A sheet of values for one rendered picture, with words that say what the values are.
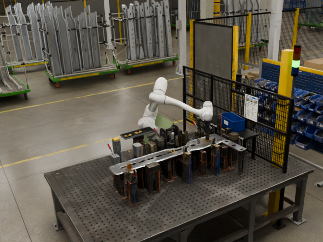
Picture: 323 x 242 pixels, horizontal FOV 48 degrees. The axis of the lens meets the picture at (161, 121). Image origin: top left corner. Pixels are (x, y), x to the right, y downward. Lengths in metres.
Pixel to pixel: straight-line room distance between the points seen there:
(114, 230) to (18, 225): 1.81
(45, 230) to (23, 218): 0.43
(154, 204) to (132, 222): 0.33
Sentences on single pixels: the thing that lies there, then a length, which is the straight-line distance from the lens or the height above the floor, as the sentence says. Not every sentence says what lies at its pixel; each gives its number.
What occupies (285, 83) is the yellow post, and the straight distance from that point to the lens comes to 3.91.
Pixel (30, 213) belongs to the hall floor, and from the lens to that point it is 5.00.
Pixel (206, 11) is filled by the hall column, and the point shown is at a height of 1.73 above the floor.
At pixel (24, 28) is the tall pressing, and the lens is 12.90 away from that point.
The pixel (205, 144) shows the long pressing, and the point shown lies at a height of 1.00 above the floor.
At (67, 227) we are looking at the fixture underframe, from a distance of 4.22.
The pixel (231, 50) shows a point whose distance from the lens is 5.92.
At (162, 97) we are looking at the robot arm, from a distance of 3.91.
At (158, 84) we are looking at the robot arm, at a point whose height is 1.63.
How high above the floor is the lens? 2.72
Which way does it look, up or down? 22 degrees down
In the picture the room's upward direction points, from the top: 2 degrees counter-clockwise
